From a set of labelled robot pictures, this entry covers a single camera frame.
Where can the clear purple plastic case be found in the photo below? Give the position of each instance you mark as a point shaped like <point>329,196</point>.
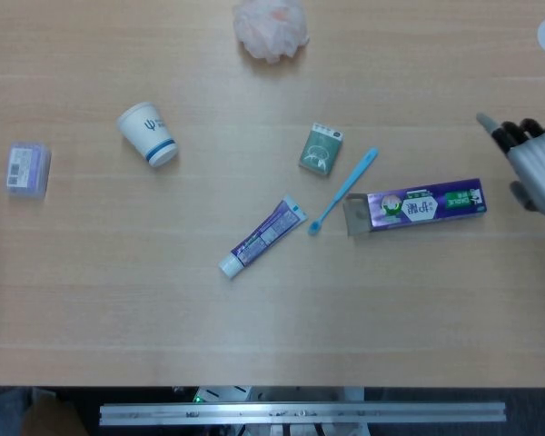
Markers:
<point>27,169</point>

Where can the green soap box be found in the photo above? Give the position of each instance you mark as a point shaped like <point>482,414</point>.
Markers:
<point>321,148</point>

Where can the light blue toothbrush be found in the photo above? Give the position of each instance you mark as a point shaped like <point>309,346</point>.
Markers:
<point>343,191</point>

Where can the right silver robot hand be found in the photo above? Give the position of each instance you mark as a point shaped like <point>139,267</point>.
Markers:
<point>538,168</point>

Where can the purple toothpaste box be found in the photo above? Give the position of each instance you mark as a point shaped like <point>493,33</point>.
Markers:
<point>418,207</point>

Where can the pink mesh bath sponge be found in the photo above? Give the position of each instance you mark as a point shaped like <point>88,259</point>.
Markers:
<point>271,28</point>

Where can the white paper cup blue band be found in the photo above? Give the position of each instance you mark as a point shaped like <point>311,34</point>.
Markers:
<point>148,134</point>

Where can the aluminium frame rail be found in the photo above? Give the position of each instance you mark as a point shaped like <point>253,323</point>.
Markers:
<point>300,412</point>

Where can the purple toothpaste tube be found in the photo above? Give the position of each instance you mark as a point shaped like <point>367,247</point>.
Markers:
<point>265,236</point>

